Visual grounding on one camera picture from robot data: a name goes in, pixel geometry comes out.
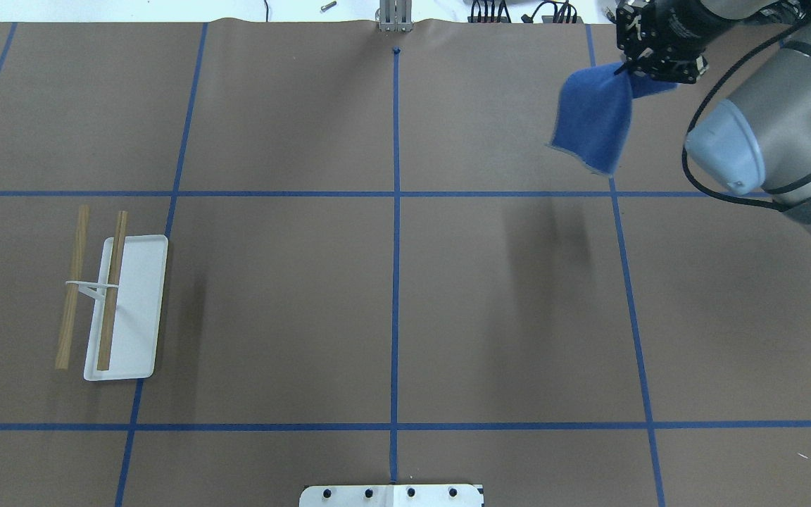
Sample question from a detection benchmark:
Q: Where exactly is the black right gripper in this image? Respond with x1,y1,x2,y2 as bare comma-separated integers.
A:
615,1,709,84

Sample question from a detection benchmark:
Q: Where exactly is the blue towel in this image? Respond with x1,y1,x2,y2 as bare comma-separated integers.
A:
549,62,679,177

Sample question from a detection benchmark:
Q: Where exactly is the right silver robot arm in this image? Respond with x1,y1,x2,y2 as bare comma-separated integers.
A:
612,1,811,235

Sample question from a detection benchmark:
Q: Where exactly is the white towel rack with wooden bars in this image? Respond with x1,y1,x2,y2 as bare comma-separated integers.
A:
54,205,170,382

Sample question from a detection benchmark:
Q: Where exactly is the brown paper table cover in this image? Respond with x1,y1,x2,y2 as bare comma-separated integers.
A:
0,20,811,506

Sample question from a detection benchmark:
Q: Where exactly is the aluminium frame post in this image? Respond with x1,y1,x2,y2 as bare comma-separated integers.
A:
376,0,414,32

